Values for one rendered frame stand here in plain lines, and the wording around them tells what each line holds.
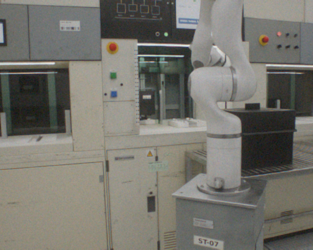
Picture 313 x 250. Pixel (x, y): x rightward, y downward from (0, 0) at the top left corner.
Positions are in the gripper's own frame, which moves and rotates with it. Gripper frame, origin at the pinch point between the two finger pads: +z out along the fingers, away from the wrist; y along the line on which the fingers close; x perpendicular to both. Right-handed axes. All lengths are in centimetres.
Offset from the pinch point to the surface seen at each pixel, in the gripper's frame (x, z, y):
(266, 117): 5.0, 12.1, -14.3
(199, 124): 12, 20, 59
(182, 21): -20, -37, 39
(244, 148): 21.6, 13.7, -13.7
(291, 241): 28, 129, 40
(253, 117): 9.9, 7.1, -14.4
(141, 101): 23, -14, 90
